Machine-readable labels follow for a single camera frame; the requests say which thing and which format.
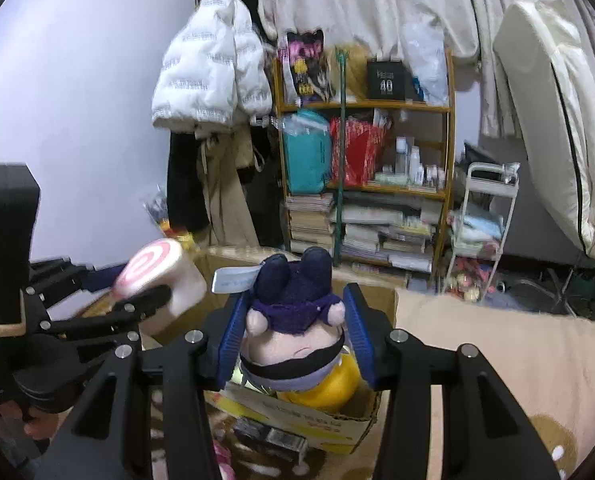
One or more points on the beige patterned blanket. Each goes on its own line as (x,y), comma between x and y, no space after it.
(548,361)

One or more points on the printed cardboard box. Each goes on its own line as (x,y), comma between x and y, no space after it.
(335,416)

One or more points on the pink bear plush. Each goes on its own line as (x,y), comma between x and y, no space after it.
(223,458)

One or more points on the white rolling cart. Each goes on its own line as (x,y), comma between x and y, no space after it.
(479,228)

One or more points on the colourful character bag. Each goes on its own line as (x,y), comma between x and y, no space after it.
(304,68)

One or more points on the white puffer jacket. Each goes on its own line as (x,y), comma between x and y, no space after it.
(213,72)

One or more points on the yellow bear plush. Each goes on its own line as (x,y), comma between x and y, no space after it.
(333,392)

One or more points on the red patterned bag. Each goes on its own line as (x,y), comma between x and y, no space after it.
(363,146)

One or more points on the bag of plush toys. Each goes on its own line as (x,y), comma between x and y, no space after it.
(156,206)

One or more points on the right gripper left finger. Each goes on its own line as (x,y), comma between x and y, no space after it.
(108,432)

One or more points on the teal bag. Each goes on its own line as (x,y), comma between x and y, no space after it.
(307,151)

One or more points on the stack of books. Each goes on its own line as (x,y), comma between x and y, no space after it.
(310,222)

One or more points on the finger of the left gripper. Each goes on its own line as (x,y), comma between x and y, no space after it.
(54,280)
(125,316)

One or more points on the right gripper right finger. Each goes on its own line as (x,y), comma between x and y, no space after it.
(486,433)

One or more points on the black box with 40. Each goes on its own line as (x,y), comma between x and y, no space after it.
(386,80)

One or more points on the small dark printed carton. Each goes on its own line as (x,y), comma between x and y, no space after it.
(269,440)

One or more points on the pink swirl roll cushion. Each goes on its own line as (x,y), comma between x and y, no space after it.
(163,262)

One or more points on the purple-haired doll plush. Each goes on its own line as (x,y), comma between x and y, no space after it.
(293,322)

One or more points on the person's left hand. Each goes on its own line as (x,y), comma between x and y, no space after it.
(37,424)

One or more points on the black coat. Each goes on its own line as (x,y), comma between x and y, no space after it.
(185,192)

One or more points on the cream reclining chair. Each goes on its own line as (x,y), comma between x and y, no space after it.
(553,92)

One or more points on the beige trench coat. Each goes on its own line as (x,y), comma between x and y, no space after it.
(229,219)

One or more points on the green pole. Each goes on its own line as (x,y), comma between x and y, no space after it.
(341,144)

